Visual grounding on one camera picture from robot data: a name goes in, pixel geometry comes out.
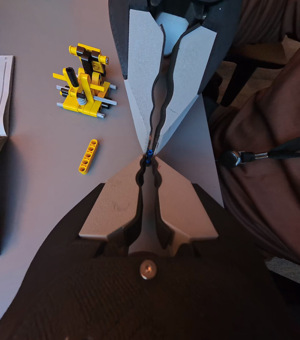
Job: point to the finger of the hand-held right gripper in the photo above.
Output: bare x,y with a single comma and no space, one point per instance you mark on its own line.
143,66
189,66

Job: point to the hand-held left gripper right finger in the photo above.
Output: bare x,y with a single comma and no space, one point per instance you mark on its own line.
184,209

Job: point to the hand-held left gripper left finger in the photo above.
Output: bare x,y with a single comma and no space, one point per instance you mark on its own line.
112,209

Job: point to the blue lego pin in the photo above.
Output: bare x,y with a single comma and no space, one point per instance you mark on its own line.
150,153

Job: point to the yellow lego beam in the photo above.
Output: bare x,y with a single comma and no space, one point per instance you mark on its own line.
88,157

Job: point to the yellow lego vehicle assembly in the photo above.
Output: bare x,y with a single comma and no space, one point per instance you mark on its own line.
86,93

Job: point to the person's brown shirt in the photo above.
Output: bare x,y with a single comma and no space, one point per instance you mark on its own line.
272,207

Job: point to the black chair frame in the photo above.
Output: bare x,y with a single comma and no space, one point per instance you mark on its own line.
235,79

